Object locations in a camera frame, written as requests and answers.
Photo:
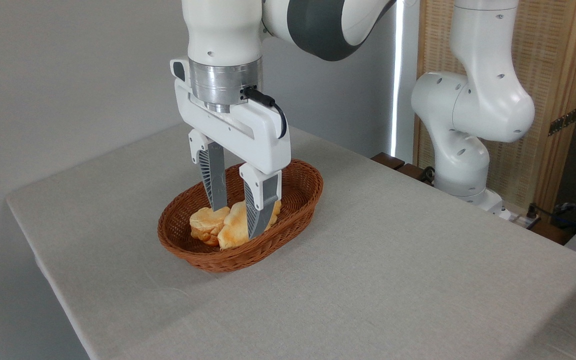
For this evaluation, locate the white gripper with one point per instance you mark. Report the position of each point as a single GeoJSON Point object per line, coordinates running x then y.
{"type": "Point", "coordinates": [263, 142]}

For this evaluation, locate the long golden bread piece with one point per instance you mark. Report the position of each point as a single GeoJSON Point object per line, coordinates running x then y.
{"type": "Point", "coordinates": [233, 230]}

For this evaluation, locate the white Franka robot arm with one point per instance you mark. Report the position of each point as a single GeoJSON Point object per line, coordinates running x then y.
{"type": "Point", "coordinates": [473, 100]}

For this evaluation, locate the small round bread roll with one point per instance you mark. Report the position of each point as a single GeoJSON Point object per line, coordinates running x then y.
{"type": "Point", "coordinates": [205, 222]}

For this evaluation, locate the brown woven wicker basket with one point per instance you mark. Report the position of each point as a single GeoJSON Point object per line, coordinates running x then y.
{"type": "Point", "coordinates": [298, 200]}

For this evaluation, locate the grey tablecloth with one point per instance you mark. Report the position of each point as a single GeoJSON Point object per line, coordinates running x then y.
{"type": "Point", "coordinates": [368, 260]}

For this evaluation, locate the dark brown wooden block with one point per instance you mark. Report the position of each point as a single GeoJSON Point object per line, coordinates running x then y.
{"type": "Point", "coordinates": [388, 160]}
{"type": "Point", "coordinates": [410, 171]}

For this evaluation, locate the white power strip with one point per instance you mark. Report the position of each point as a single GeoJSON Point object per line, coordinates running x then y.
{"type": "Point", "coordinates": [518, 218]}

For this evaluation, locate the brown wooden board edge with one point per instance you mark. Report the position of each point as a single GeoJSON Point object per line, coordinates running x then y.
{"type": "Point", "coordinates": [550, 232]}

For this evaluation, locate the metal screen hinge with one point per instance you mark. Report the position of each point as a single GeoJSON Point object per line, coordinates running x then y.
{"type": "Point", "coordinates": [563, 121]}

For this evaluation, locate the wooden rattan screen panel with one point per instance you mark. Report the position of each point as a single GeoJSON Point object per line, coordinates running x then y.
{"type": "Point", "coordinates": [548, 60]}

